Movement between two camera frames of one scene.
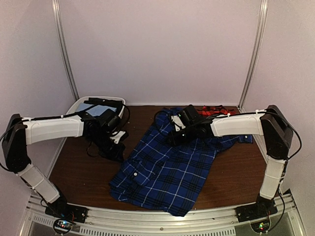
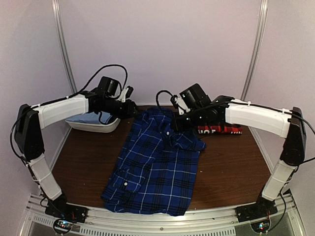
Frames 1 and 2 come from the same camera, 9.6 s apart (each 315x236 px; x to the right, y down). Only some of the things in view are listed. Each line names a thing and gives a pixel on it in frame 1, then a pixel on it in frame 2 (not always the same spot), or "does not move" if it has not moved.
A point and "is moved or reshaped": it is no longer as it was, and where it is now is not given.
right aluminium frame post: x=260 y=33 does not move
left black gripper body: x=107 y=150 → x=118 y=111
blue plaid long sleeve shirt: x=175 y=179 is moved or reshaped
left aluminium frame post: x=57 y=12 does not move
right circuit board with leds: x=261 y=226 does not move
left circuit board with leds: x=62 y=226 does not move
